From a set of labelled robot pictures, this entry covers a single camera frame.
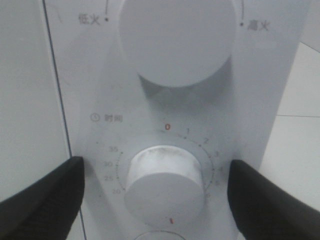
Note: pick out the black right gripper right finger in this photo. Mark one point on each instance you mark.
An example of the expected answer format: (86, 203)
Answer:
(263, 211)

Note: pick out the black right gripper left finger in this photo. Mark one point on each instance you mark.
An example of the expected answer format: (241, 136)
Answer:
(47, 209)

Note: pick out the white microwave door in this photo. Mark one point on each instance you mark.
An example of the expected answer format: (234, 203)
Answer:
(33, 139)

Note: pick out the white timer knob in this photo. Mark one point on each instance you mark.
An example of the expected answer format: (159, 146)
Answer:
(164, 186)

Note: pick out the round door release button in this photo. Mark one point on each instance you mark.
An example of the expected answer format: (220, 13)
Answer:
(159, 235)

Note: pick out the white microwave oven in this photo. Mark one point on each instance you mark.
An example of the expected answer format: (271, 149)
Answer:
(111, 113)

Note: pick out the upper white power knob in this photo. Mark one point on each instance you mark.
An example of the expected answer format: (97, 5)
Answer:
(177, 43)

